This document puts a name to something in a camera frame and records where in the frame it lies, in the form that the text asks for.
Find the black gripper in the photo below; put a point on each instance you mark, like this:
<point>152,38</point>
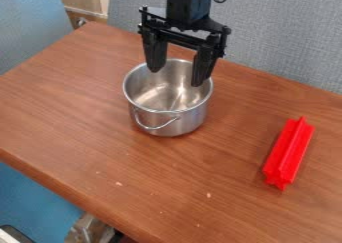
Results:
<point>160,30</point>

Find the red plastic cross-shaped bar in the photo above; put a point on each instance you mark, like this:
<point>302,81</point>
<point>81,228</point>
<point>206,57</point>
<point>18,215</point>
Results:
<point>283,161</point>

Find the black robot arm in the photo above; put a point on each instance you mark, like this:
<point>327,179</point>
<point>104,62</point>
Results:
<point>187,11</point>

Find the stainless steel pot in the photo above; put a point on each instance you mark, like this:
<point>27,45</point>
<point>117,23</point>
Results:
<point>165,106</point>

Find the dark object bottom left corner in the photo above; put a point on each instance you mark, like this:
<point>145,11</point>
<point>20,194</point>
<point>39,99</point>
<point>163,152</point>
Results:
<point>10,235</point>

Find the light wooden crate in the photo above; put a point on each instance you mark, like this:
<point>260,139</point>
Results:
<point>84,0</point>

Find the wooden table leg frame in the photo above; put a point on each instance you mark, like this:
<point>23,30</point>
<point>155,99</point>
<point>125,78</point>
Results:
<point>89,230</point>

